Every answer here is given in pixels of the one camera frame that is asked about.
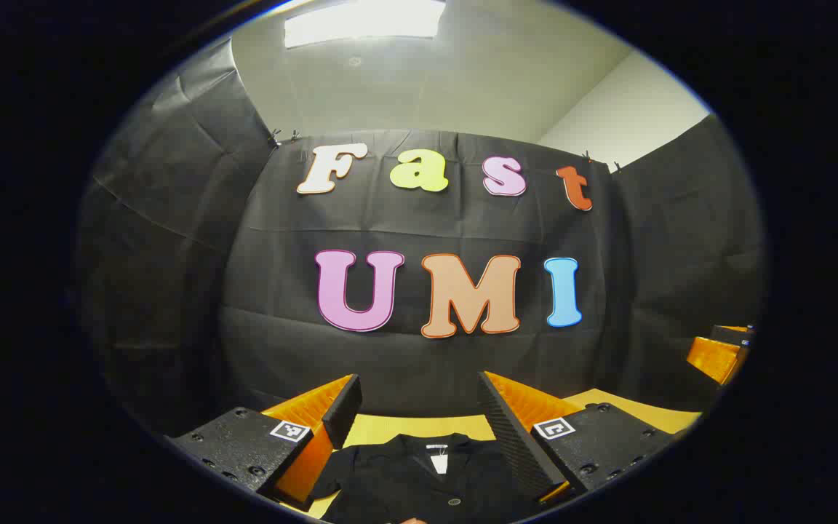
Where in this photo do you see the black button shirt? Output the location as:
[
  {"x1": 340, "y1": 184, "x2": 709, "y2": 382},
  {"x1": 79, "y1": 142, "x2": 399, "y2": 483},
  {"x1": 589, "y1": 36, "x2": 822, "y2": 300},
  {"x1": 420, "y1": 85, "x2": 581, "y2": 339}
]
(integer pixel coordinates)
[{"x1": 308, "y1": 433, "x2": 545, "y2": 524}]

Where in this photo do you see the black backdrop cloth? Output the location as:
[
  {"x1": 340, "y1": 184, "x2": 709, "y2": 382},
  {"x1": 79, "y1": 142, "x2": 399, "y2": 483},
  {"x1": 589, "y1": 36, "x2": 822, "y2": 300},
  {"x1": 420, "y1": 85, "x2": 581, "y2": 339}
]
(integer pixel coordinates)
[{"x1": 73, "y1": 36, "x2": 767, "y2": 437}]

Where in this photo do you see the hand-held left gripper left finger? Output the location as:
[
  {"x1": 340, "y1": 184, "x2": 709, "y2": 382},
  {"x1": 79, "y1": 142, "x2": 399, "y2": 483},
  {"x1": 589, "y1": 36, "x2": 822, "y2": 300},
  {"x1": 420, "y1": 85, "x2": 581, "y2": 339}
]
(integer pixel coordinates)
[{"x1": 166, "y1": 374, "x2": 362, "y2": 512}]

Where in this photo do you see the ceiling light panel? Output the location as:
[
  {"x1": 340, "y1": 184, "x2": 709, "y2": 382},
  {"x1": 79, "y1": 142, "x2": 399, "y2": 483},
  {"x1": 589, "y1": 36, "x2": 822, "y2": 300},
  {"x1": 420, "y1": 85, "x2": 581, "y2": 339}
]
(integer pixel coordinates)
[{"x1": 284, "y1": 0, "x2": 447, "y2": 49}]

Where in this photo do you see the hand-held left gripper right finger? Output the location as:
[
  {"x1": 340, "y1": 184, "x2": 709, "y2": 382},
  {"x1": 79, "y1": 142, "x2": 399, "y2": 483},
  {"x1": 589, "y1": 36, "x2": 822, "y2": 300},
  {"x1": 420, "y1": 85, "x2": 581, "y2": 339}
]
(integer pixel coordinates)
[{"x1": 477, "y1": 371, "x2": 684, "y2": 507}]

